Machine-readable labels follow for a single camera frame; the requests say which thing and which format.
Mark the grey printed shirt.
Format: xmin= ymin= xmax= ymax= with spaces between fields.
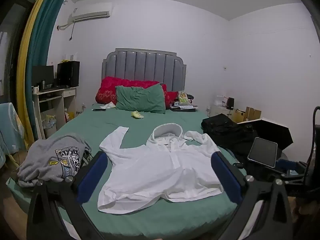
xmin=17 ymin=133 xmax=93 ymax=188

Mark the white plastic bag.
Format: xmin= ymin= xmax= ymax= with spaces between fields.
xmin=41 ymin=115 xmax=57 ymax=132

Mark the white desk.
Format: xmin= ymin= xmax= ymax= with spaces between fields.
xmin=32 ymin=86 xmax=78 ymax=140

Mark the grey padded headboard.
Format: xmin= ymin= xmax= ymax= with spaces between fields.
xmin=101 ymin=48 xmax=187 ymax=98

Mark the light blue cloth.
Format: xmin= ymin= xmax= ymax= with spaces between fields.
xmin=0 ymin=102 xmax=25 ymax=160

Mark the white hooded shirt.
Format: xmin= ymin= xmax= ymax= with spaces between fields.
xmin=97 ymin=123 xmax=224 ymax=215

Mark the teal curtain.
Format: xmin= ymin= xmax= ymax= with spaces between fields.
xmin=25 ymin=0 xmax=67 ymax=140

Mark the air conditioner pipe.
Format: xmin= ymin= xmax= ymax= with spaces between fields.
xmin=57 ymin=17 xmax=75 ymax=40

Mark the black cable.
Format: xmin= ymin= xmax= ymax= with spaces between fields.
xmin=306 ymin=106 xmax=320 ymax=165

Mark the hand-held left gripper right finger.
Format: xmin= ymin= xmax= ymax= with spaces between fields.
xmin=211 ymin=151 xmax=294 ymax=240

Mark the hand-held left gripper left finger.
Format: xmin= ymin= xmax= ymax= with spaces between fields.
xmin=26 ymin=151 xmax=110 ymax=240

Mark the green pillow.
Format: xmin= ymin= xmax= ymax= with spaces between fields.
xmin=115 ymin=83 xmax=166 ymax=114

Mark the tablet with clear case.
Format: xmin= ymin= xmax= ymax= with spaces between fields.
xmin=247 ymin=137 xmax=278 ymax=168

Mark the yellow curtain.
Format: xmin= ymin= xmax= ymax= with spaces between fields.
xmin=15 ymin=0 xmax=57 ymax=145

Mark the black clothes pile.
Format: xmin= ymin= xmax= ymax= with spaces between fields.
xmin=201 ymin=113 xmax=259 ymax=155

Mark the cardboard box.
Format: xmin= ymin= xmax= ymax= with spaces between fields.
xmin=232 ymin=109 xmax=247 ymax=123
xmin=245 ymin=106 xmax=262 ymax=121

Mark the white air conditioner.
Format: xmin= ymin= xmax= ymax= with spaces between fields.
xmin=68 ymin=2 xmax=112 ymax=25

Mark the green snack packet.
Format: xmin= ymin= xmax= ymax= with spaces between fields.
xmin=177 ymin=91 xmax=190 ymax=105

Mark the black bag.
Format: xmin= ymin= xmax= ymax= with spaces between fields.
xmin=237 ymin=119 xmax=293 ymax=150

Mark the bed with green sheet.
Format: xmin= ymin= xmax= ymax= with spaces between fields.
xmin=6 ymin=105 xmax=247 ymax=240

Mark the stack of books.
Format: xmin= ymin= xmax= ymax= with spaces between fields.
xmin=170 ymin=105 xmax=198 ymax=112

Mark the black monitor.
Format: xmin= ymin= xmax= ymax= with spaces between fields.
xmin=32 ymin=65 xmax=55 ymax=89

